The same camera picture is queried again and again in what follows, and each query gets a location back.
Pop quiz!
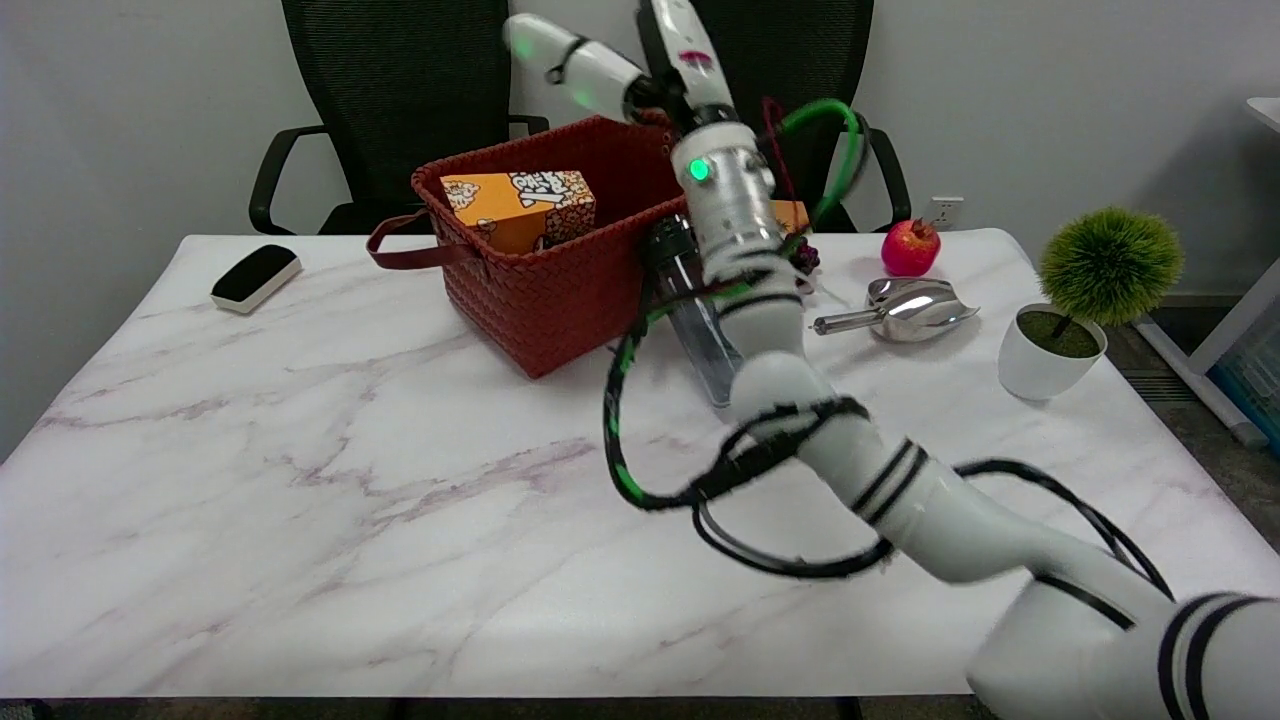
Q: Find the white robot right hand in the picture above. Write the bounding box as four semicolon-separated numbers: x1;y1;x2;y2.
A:
503;0;741;126

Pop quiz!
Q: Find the red woven basket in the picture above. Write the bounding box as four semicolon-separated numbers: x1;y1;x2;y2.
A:
365;112;701;379

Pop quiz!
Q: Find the blue storage bin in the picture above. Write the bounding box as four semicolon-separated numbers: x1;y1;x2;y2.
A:
1207;325;1280;456

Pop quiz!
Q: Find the orange printed carton box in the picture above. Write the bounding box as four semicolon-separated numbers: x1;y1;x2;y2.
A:
439;169;597;253

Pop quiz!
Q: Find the black mesh office chair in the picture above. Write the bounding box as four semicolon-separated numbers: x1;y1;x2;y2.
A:
248;0;550;236
658;0;912;233

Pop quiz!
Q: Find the clear bottle with black lid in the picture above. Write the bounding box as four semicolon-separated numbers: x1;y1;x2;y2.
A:
638;215;746;408

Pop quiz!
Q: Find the red pomegranate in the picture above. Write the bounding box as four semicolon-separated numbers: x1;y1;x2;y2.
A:
881;218;942;278

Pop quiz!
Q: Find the shiny metal scoop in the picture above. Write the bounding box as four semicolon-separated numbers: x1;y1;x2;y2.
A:
811;278;981;344

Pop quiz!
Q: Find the black and white eraser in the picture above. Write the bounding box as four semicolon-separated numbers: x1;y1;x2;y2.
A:
210;244;303;315

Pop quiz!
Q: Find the green ball plant white pot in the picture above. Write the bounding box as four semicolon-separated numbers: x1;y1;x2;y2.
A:
997;206;1185;403

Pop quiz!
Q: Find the white side table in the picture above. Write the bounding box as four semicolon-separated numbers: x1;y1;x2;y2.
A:
1135;97;1280;448

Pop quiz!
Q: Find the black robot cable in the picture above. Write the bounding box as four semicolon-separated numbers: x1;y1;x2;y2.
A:
690;458;1177;603

